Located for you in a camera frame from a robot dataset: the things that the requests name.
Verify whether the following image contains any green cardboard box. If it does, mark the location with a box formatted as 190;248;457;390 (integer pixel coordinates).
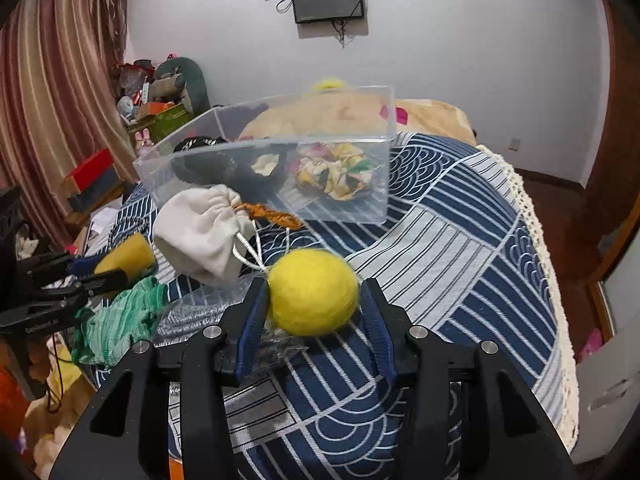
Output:
149;102;197;144

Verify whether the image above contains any clear plastic bag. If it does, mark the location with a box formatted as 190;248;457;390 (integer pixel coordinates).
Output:
154;280;312;377

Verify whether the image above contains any black monitor cable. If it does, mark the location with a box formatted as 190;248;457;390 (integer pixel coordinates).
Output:
332;16;363;49

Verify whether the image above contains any blue white patterned blanket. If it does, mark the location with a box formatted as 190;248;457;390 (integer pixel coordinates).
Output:
80;132;567;480

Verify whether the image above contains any beige plush toy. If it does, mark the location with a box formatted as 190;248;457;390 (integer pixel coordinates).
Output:
20;345;97;480

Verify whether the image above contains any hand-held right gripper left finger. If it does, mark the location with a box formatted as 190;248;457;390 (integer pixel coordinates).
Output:
50;276;273;480

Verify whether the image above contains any green knitted cloth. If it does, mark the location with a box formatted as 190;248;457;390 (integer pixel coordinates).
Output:
71;276;169;368

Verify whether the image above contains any pile of plush toys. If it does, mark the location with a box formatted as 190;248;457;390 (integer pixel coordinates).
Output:
110;54;212;133

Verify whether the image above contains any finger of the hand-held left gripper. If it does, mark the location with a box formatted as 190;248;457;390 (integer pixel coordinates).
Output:
14;254;110;281
35;269;129;307

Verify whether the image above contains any pink plastic toy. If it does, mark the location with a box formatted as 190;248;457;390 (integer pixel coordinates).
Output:
576;327;604;364

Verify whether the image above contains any white drawstring pouch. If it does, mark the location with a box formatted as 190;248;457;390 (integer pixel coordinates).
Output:
152;184;266;288

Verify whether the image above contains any white cabinet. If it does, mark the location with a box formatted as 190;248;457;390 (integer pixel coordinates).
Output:
569;255;640;466

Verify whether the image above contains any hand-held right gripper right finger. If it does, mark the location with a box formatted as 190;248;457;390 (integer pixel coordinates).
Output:
360;277;576;480

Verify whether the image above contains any red box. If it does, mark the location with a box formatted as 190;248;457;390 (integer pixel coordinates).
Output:
62;148;119;194

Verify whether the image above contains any yellow felt ball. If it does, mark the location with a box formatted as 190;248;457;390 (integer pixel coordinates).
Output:
267;249;361;336

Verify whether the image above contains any orange fuzzy cord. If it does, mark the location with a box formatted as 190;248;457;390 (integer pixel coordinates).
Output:
231;202;304;231

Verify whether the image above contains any clear plastic box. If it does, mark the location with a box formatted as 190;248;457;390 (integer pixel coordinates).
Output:
132;85;397;226

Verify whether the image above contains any floral fabric scrunchie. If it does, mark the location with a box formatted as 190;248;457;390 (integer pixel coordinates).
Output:
292;142;382;199

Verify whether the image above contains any striped pink curtain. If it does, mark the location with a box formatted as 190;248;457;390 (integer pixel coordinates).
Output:
0;0;132;257

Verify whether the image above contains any yellow sponge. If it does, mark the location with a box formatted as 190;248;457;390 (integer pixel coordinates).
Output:
94;235;159;286

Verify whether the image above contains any beige fleece blanket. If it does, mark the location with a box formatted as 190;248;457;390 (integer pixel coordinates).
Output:
239;87;477;147

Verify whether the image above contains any black cloth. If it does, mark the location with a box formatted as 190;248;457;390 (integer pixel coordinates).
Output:
172;135;292;192

